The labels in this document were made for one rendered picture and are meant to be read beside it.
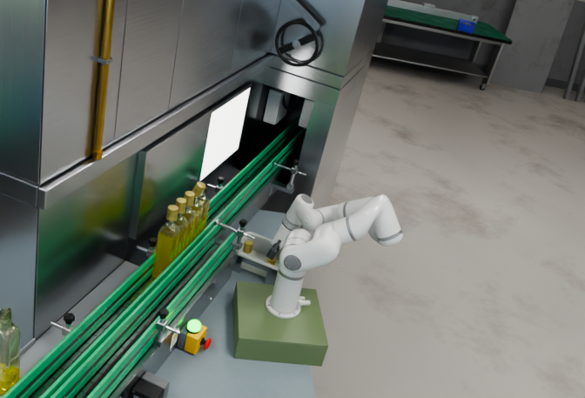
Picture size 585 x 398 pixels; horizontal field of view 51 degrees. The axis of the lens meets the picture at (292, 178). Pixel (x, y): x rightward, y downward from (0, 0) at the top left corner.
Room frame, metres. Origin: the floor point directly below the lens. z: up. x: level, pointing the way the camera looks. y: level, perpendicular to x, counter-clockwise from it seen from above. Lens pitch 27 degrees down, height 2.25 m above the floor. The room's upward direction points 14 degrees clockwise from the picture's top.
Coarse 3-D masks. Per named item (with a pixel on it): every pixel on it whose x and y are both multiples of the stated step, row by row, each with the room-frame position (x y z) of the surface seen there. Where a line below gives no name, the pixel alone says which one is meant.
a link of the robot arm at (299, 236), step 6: (288, 234) 1.76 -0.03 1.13; (294, 234) 1.74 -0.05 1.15; (300, 234) 1.74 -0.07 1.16; (306, 234) 1.76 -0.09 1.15; (288, 240) 1.71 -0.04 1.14; (294, 240) 1.70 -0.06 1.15; (300, 240) 1.71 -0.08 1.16; (306, 240) 1.72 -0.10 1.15; (282, 270) 1.72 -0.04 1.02; (288, 276) 1.70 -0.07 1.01; (294, 276) 1.71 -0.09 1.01; (300, 276) 1.72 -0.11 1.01
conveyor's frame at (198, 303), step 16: (288, 160) 2.85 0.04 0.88; (272, 176) 2.63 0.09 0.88; (256, 192) 2.44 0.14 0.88; (272, 192) 2.68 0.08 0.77; (240, 208) 2.27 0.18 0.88; (256, 208) 2.45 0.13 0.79; (224, 272) 1.85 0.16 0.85; (208, 288) 1.72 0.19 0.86; (192, 304) 1.60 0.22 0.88; (208, 304) 1.75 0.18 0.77; (176, 320) 1.50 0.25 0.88; (176, 336) 1.50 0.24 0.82; (160, 352) 1.40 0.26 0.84; (144, 368) 1.30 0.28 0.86; (128, 384) 1.22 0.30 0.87
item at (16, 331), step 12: (0, 312) 1.09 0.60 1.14; (0, 324) 1.09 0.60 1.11; (12, 324) 1.12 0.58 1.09; (0, 336) 1.08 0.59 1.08; (12, 336) 1.09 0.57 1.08; (0, 348) 1.07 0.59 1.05; (12, 348) 1.09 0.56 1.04; (0, 360) 1.07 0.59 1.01; (12, 360) 1.09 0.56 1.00; (0, 372) 1.07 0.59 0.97; (12, 372) 1.09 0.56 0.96; (0, 384) 1.07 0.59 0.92; (12, 384) 1.09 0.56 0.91
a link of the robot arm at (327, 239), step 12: (324, 228) 1.71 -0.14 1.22; (336, 228) 1.72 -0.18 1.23; (312, 240) 1.65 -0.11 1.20; (324, 240) 1.65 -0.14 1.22; (336, 240) 1.67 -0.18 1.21; (348, 240) 1.71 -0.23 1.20; (288, 252) 1.65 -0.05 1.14; (300, 252) 1.64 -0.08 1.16; (312, 252) 1.63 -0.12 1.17; (324, 252) 1.63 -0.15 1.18; (336, 252) 1.64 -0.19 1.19; (288, 264) 1.64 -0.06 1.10; (300, 264) 1.63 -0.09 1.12; (312, 264) 1.63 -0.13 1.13; (324, 264) 1.64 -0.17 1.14
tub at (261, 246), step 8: (248, 232) 2.16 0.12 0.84; (256, 240) 2.15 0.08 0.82; (264, 240) 2.15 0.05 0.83; (240, 248) 2.09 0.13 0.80; (256, 248) 2.15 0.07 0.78; (264, 248) 2.14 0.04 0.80; (248, 256) 2.00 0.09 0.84; (256, 256) 2.11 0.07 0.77; (264, 256) 2.12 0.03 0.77; (264, 264) 1.98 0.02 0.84
